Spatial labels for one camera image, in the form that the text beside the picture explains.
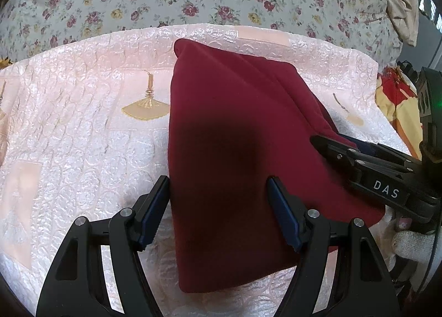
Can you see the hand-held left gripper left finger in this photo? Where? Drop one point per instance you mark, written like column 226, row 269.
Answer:
column 155, row 206

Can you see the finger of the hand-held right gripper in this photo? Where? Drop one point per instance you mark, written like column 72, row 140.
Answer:
column 366, row 150
column 366, row 178

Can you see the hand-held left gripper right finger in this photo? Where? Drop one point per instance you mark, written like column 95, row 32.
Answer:
column 281, row 210

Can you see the dark red garment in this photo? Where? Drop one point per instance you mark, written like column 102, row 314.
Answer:
column 241, row 113

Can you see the person's right hand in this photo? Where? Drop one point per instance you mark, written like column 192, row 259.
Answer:
column 414, row 244

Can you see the pink quilted blanket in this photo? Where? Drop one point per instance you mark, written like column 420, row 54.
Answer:
column 69, row 130

